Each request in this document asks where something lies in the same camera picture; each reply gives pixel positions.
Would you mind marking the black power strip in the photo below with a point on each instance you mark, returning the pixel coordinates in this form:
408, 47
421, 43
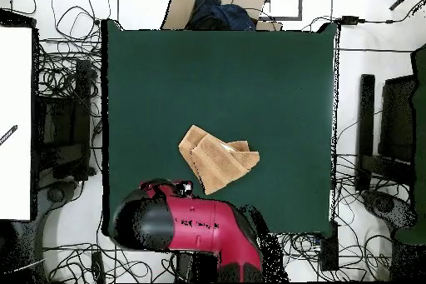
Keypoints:
98, 267
329, 250

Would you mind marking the black marker pen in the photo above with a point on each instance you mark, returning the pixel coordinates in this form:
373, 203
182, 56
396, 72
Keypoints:
8, 134

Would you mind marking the black power adapter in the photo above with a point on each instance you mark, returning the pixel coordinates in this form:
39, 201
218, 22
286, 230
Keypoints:
349, 19

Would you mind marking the dark blue clothing pile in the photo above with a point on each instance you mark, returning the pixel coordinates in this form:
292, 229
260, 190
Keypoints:
219, 17

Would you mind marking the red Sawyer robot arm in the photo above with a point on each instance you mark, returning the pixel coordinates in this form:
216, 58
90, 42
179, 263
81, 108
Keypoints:
206, 224

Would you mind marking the grey round stand base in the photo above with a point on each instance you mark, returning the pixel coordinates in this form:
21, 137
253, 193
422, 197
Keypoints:
382, 204
56, 194

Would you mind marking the tan terry towel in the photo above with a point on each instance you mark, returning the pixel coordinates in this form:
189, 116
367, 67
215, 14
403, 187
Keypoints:
216, 164

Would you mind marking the brown cardboard box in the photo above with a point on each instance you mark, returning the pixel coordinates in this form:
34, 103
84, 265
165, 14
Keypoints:
179, 10

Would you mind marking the dark green table cloth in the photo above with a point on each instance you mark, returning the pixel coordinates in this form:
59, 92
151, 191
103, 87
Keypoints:
216, 80

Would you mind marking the black equipment stand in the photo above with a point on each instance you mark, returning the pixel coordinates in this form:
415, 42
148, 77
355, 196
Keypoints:
81, 114

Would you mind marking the white board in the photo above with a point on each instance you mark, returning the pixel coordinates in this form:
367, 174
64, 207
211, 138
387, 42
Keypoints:
16, 97

